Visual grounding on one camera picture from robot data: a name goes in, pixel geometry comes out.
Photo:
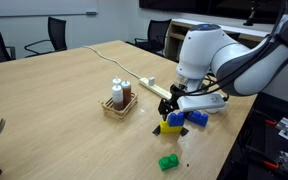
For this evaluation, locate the wall whiteboard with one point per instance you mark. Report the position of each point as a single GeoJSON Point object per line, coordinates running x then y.
{"type": "Point", "coordinates": [34, 6]}

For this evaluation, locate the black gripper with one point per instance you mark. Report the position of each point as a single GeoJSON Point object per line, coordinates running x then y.
{"type": "Point", "coordinates": [178, 90]}

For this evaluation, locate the squeeze bottle mostly white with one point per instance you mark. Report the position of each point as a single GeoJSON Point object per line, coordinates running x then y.
{"type": "Point", "coordinates": [117, 96]}

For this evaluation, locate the green toy block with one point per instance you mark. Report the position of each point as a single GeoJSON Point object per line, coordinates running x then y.
{"type": "Point", "coordinates": [168, 162]}

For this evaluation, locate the white bowl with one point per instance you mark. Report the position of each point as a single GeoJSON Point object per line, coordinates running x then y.
{"type": "Point", "coordinates": [217, 110]}

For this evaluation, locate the black wall screen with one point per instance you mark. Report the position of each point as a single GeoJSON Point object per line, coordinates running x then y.
{"type": "Point", "coordinates": [184, 5]}

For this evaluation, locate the black equipment cart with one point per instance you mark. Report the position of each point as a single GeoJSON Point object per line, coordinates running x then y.
{"type": "Point", "coordinates": [250, 146]}

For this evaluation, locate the squeeze bottle dark sauce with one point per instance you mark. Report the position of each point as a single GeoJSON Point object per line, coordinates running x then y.
{"type": "Point", "coordinates": [117, 81]}

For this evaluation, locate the yellow toy block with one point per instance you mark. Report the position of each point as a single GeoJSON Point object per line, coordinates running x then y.
{"type": "Point", "coordinates": [165, 129]}

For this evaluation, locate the squeeze bottle reddish brown sauce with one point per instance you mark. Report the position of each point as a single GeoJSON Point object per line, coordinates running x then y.
{"type": "Point", "coordinates": [127, 95]}

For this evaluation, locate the white power strip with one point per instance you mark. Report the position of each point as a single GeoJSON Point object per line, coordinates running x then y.
{"type": "Point", "coordinates": [154, 87]}

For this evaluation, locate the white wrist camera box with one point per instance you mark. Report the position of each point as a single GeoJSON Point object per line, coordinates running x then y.
{"type": "Point", "coordinates": [200, 102]}

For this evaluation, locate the wooden cabinet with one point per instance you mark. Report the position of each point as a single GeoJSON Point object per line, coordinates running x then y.
{"type": "Point", "coordinates": [177, 36]}

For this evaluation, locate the whiteboard eraser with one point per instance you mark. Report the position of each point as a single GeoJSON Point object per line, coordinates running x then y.
{"type": "Point", "coordinates": [91, 13]}

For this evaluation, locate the black camera stand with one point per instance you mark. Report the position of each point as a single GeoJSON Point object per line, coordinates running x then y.
{"type": "Point", "coordinates": [252, 13]}

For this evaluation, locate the white plug adapter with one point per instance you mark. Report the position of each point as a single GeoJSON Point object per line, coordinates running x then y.
{"type": "Point", "coordinates": [151, 81]}

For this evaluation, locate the small wooden crate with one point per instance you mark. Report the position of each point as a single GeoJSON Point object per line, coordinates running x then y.
{"type": "Point", "coordinates": [120, 113]}

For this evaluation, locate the long blue toy block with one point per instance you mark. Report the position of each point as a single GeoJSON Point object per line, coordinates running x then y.
{"type": "Point", "coordinates": [197, 118]}

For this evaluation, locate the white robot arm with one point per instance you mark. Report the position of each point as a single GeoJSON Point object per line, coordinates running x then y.
{"type": "Point", "coordinates": [217, 56]}

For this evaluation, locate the small blue toy block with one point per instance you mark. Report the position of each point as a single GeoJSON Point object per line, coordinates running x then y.
{"type": "Point", "coordinates": [176, 119]}

